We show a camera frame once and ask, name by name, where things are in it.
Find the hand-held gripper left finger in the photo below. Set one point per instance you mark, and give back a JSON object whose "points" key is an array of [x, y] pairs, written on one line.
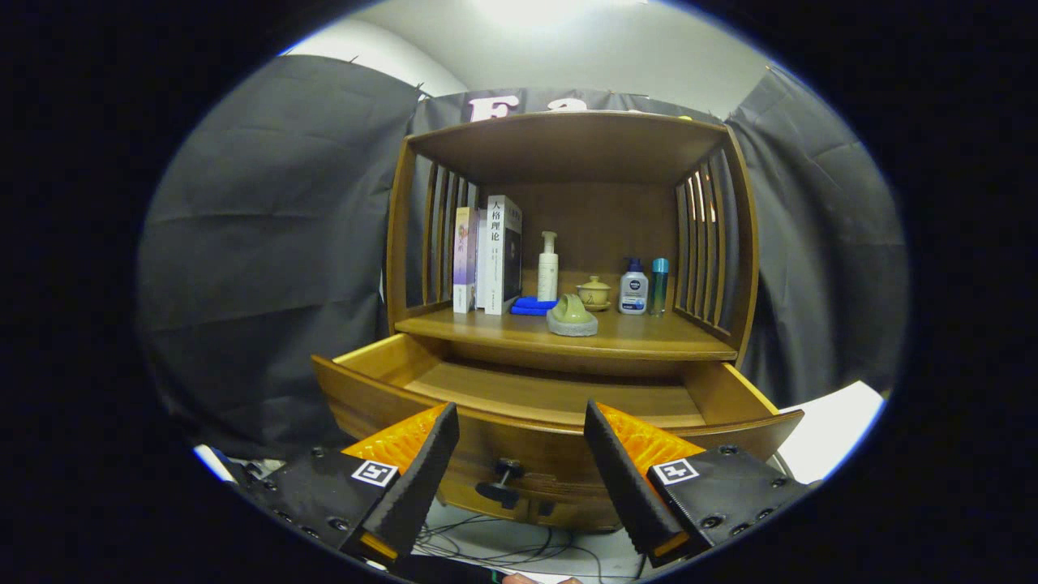
{"points": [[422, 478]]}

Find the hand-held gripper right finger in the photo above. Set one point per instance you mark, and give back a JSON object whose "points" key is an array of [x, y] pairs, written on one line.
{"points": [[624, 478]]}

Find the wooden drawer with black knob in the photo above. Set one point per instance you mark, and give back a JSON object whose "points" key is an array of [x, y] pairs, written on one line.
{"points": [[527, 442]]}

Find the wooden countertop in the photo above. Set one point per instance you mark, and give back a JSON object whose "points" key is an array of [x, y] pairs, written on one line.
{"points": [[649, 328]]}

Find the brown wooden cabinet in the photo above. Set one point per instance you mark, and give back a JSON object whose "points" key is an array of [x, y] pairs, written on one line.
{"points": [[568, 146]]}

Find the white bottle with blue cap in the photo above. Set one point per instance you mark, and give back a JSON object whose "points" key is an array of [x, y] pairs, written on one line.
{"points": [[633, 292]]}

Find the yellow lidded teacup with saucer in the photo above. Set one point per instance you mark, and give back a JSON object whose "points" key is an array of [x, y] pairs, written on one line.
{"points": [[594, 294]]}

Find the teal slim bottle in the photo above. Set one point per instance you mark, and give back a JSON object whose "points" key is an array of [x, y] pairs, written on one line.
{"points": [[659, 288]]}

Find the blue folded cloth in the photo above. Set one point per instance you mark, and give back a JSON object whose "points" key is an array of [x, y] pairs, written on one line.
{"points": [[529, 307]]}

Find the white pump bottle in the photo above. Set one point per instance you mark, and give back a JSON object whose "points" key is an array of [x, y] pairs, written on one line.
{"points": [[547, 276]]}

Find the pink purple book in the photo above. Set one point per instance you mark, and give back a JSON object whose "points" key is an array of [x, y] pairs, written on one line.
{"points": [[464, 259]]}

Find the thin white book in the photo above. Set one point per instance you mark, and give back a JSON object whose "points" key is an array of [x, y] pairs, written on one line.
{"points": [[482, 259]]}

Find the thick black and white book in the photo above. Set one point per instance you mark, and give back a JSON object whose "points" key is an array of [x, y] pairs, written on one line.
{"points": [[496, 259]]}

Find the black backdrop cloth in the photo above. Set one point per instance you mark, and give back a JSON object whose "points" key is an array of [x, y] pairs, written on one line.
{"points": [[268, 243]]}

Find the large ceiling light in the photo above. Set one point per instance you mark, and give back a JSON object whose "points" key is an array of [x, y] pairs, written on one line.
{"points": [[535, 10]]}

